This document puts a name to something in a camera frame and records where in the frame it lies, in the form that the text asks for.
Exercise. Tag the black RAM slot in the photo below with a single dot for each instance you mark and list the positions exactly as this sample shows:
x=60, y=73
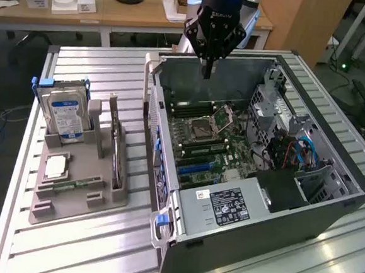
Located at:
x=199, y=114
x=198, y=110
x=198, y=106
x=198, y=102

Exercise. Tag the silver disk bay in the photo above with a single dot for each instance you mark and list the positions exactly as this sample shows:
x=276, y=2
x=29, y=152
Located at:
x=324, y=185

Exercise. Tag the device with green light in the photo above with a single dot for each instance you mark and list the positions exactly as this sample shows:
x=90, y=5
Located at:
x=344, y=66

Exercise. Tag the blue expansion slot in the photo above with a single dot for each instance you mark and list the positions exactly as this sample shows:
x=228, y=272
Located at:
x=195, y=169

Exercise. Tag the silver power supply with label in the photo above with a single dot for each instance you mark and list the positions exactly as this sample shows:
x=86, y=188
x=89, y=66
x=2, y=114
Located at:
x=195, y=213

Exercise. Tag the green motherboard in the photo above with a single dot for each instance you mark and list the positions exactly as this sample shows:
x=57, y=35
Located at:
x=231, y=159

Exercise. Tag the metal socket cover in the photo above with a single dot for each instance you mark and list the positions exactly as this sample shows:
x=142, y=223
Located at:
x=223, y=117

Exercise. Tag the white box with round bowl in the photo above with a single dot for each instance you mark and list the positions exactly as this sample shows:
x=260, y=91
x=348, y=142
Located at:
x=64, y=5

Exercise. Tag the silver CPU chip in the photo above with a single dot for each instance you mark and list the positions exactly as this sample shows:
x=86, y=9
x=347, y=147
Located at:
x=56, y=167

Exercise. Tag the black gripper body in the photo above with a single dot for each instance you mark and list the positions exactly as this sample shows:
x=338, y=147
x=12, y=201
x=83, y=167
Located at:
x=222, y=7

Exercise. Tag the open black PC case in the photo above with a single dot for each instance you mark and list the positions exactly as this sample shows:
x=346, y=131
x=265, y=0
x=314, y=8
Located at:
x=256, y=243

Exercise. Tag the CPU socket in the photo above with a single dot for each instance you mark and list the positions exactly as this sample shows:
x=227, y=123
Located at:
x=202, y=130

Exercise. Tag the grey plastic parts rack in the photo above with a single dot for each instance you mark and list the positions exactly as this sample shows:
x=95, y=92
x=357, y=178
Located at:
x=69, y=210

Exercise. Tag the blue case latch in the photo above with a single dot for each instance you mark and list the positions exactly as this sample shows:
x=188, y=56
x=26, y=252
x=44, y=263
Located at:
x=161, y=221

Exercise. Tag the wooden cabinet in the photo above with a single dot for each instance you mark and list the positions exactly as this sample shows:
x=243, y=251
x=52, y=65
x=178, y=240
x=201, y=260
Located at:
x=305, y=26

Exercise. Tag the white paper slip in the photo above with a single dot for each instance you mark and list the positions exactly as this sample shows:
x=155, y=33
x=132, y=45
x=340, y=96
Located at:
x=6, y=3

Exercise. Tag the silver perforated drive cage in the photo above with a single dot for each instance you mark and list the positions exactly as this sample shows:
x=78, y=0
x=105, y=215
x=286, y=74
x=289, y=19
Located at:
x=261, y=117

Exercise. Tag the wooden desk with white frame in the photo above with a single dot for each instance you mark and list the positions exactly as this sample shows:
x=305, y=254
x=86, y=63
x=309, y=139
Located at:
x=132, y=12

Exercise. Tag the small white labelled box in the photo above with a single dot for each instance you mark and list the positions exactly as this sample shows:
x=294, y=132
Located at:
x=87, y=4

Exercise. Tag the graphics card with metal bracket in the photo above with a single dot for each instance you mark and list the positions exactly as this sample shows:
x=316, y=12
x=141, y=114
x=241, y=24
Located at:
x=116, y=156

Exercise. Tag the hard disk in blue carrier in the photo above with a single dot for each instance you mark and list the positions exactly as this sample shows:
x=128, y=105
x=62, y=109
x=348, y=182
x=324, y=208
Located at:
x=64, y=114

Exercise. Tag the green RAM stick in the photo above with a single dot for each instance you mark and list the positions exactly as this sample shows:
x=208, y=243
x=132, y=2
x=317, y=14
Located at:
x=203, y=147
x=71, y=185

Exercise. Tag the black plastic cover block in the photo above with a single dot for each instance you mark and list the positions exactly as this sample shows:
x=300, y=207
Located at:
x=279, y=191

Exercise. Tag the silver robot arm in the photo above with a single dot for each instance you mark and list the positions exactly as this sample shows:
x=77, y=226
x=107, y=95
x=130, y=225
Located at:
x=186, y=43

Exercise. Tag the white paper stack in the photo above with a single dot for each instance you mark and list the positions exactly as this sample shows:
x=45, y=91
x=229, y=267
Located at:
x=173, y=12

